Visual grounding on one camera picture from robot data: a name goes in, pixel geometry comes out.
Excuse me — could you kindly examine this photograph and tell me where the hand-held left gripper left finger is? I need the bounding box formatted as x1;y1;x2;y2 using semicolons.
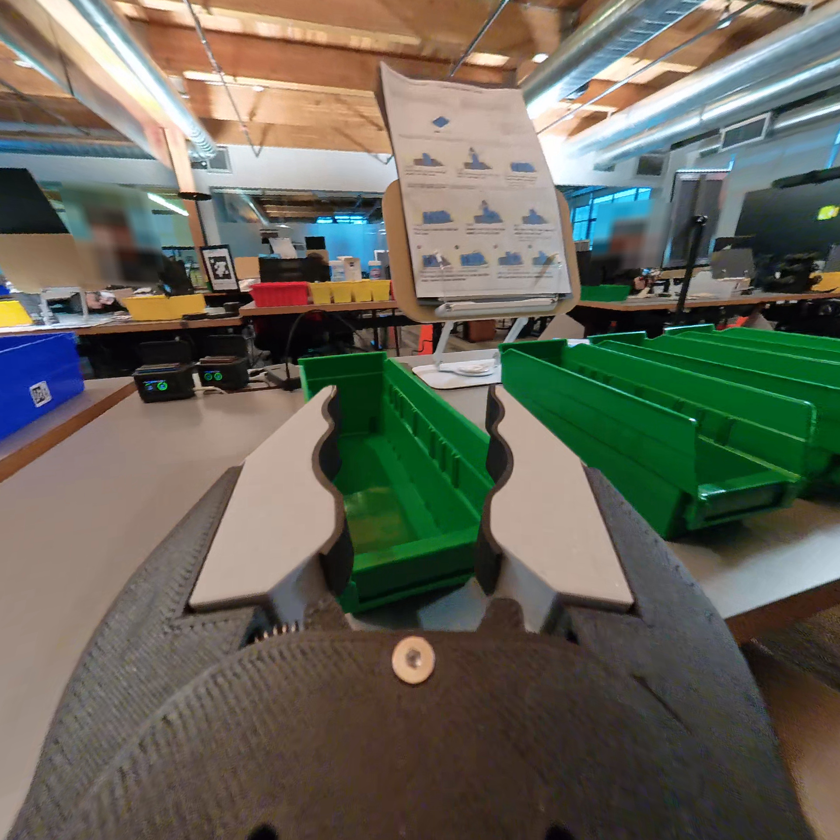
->
188;386;357;626

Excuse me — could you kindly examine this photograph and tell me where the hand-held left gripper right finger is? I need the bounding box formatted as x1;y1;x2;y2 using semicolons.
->
474;385;636;632

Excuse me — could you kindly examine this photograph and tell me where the grey desk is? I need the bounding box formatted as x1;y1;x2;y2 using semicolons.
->
0;348;840;815
0;377;135;483

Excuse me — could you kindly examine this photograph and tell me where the black battery charger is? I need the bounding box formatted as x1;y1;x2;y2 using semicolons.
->
133;341;196;403
197;336;250;391

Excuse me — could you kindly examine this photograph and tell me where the red plastic bin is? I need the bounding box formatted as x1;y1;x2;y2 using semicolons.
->
249;282;311;308

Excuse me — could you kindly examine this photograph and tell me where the black screen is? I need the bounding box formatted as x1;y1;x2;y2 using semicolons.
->
259;252;329;283

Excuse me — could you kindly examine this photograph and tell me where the black white marker sign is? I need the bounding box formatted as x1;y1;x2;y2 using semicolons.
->
200;245;240;291

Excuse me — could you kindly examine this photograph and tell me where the black stand pole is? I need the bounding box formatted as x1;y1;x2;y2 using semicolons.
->
675;215;711;316

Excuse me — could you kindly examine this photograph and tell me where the wood-top workbench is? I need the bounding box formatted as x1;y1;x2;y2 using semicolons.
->
571;292;840;315

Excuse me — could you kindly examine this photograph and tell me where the blue plastic bin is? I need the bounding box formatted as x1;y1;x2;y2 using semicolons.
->
0;331;85;442

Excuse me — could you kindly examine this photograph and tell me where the clear acrylic sign holder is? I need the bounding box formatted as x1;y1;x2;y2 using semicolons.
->
41;287;89;324

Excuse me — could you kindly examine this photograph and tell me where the tall upright monitor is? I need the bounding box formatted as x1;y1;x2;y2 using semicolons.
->
663;169;731;270

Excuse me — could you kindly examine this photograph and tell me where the printed instruction sheet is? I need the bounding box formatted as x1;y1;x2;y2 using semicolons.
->
379;60;571;304

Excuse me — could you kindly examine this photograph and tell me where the wide black monitor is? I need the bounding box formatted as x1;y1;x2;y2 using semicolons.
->
731;172;840;263

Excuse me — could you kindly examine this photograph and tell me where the black cable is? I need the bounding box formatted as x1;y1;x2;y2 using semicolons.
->
283;308;349;388

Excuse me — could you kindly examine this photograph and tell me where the silver ribbed duct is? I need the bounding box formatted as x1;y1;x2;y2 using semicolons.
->
567;13;840;155
66;0;219;158
594;85;840;173
521;0;723;116

